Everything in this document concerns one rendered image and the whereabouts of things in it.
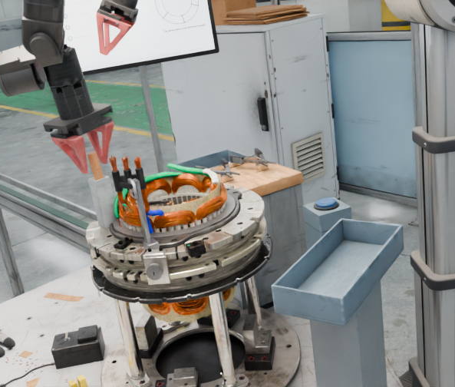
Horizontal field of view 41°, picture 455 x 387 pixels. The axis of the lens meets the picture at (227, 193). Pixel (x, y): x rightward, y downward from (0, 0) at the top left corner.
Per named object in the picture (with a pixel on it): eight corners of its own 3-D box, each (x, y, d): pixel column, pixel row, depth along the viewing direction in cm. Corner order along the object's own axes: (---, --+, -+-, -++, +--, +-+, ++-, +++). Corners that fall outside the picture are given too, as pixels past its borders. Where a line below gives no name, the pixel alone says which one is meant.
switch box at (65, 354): (59, 352, 131) (53, 330, 129) (105, 344, 132) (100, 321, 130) (55, 369, 125) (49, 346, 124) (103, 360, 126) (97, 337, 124)
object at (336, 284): (357, 468, 91) (342, 299, 81) (291, 445, 97) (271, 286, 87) (410, 371, 110) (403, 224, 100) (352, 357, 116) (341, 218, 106)
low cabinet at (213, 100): (347, 210, 382) (332, 11, 342) (285, 243, 351) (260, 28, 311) (240, 183, 459) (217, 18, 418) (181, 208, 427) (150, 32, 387)
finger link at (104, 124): (70, 173, 107) (53, 122, 103) (103, 156, 111) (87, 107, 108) (93, 177, 102) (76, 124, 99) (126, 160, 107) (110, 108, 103)
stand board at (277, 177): (185, 186, 142) (183, 176, 141) (255, 164, 150) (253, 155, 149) (227, 208, 125) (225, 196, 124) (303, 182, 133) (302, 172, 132)
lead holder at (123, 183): (114, 191, 96) (110, 170, 95) (137, 183, 99) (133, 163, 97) (124, 196, 93) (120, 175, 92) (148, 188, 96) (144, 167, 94)
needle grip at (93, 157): (94, 186, 108) (84, 153, 105) (102, 182, 109) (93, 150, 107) (100, 186, 107) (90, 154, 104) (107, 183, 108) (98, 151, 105)
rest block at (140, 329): (158, 333, 125) (153, 311, 124) (149, 349, 120) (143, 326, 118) (138, 333, 126) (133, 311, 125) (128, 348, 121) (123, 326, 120)
